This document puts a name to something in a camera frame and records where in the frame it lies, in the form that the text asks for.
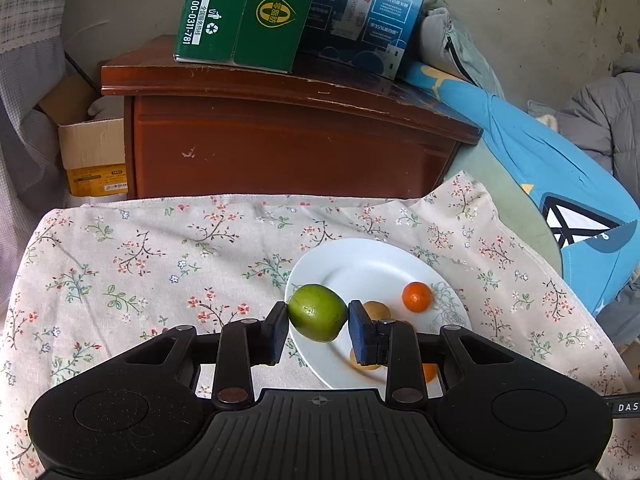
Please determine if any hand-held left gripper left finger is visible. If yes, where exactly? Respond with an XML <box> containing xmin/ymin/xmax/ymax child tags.
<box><xmin>100</xmin><ymin>301</ymin><xmax>291</xmax><ymax>408</ymax></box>

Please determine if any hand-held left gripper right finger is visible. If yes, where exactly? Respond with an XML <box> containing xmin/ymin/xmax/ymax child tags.
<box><xmin>347</xmin><ymin>300</ymin><xmax>531</xmax><ymax>406</ymax></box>

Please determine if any large green jujube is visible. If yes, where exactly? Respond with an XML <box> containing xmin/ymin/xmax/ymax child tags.
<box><xmin>287</xmin><ymin>284</ymin><xmax>349</xmax><ymax>343</ymax></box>

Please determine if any white plate with flower drawing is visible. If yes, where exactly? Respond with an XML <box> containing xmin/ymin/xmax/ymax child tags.
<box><xmin>284</xmin><ymin>238</ymin><xmax>472</xmax><ymax>391</ymax></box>

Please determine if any small orange tangerine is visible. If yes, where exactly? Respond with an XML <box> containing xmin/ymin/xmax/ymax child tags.
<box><xmin>402</xmin><ymin>281</ymin><xmax>434</xmax><ymax>313</ymax></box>

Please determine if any floral tablecloth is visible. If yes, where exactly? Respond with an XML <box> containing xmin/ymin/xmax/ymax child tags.
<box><xmin>0</xmin><ymin>170</ymin><xmax>640</xmax><ymax>480</ymax></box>

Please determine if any brown wooden nightstand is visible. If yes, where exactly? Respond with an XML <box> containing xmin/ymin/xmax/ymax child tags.
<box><xmin>100</xmin><ymin>35</ymin><xmax>483</xmax><ymax>201</ymax></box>

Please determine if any pale green pillow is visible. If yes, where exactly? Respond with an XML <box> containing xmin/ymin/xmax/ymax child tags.
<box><xmin>445</xmin><ymin>135</ymin><xmax>561</xmax><ymax>271</ymax></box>

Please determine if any blue printed quilt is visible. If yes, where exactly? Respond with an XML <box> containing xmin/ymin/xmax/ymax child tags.
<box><xmin>405</xmin><ymin>62</ymin><xmax>640</xmax><ymax>316</ymax></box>

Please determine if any brown cardboard box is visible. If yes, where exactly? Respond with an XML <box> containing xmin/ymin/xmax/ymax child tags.
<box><xmin>35</xmin><ymin>75</ymin><xmax>128</xmax><ymax>198</ymax></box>

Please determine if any white bag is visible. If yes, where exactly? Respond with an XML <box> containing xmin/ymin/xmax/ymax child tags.
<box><xmin>89</xmin><ymin>96</ymin><xmax>125</xmax><ymax>122</ymax></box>

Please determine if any grey padded jacket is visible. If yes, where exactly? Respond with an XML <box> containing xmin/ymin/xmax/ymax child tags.
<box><xmin>555</xmin><ymin>55</ymin><xmax>640</xmax><ymax>181</ymax></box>

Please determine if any light grey jacket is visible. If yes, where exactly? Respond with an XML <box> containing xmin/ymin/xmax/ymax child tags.
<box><xmin>417</xmin><ymin>0</ymin><xmax>506</xmax><ymax>98</ymax></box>

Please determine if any blue cardboard carton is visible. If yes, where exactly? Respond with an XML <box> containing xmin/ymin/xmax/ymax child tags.
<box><xmin>295</xmin><ymin>0</ymin><xmax>435</xmax><ymax>80</ymax></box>

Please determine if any green cardboard carton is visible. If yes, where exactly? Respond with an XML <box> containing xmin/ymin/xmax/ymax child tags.
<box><xmin>173</xmin><ymin>0</ymin><xmax>326</xmax><ymax>73</ymax></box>

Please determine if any grey checked curtain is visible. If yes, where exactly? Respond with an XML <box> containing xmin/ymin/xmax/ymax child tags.
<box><xmin>0</xmin><ymin>0</ymin><xmax>76</xmax><ymax>286</ymax></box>

